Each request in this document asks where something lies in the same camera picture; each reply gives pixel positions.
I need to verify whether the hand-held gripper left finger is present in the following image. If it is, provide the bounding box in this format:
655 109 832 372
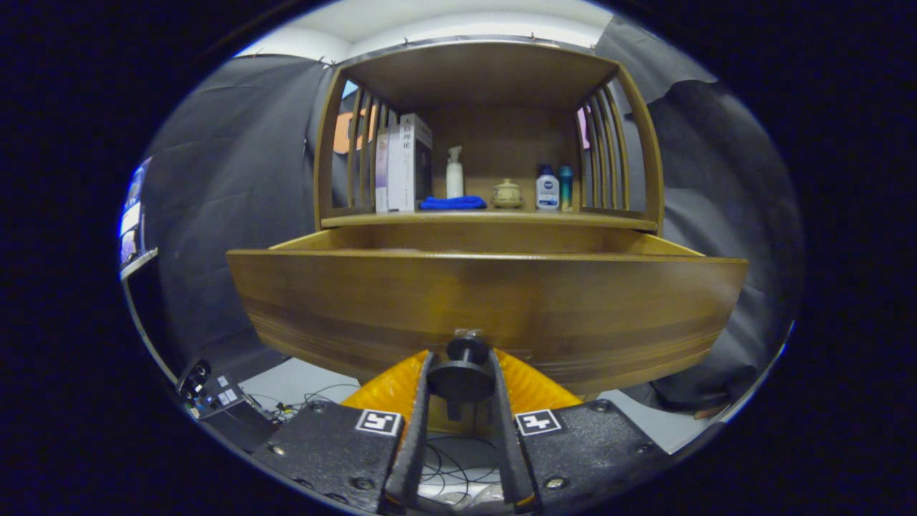
251 349 436 514

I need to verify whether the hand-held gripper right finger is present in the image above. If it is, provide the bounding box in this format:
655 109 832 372
489 349 678 511

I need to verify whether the black drawer knob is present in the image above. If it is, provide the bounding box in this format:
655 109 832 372
428 337 496 403

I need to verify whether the wooden drawer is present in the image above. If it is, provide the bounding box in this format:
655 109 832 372
226 224 749 398

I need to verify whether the black electronic device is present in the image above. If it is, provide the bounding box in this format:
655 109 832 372
176 358 248 420

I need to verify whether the blue cloth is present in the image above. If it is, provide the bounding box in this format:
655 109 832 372
419 196 488 211

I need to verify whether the beige lidded ceramic jar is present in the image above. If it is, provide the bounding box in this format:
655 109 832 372
491 178 524 210

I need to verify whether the white lotion bottle blue cap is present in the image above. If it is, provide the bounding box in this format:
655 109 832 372
535 165 560 211

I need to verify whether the white spray bottle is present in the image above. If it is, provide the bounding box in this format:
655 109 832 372
446 146 465 199

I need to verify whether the thin purple white book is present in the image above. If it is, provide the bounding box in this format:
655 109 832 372
375 129 391 214

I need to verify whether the thick white black book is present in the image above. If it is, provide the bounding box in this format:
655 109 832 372
387 113 433 213

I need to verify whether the grey curved stand pole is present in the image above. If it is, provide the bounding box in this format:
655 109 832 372
123 281 180 384

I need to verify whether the black backdrop cloth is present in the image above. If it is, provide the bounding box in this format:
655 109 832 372
140 18 803 416

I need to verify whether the white shelf board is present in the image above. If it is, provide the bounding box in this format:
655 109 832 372
120 249 160 282

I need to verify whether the computer monitor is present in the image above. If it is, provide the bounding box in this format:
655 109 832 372
118 159 153 269

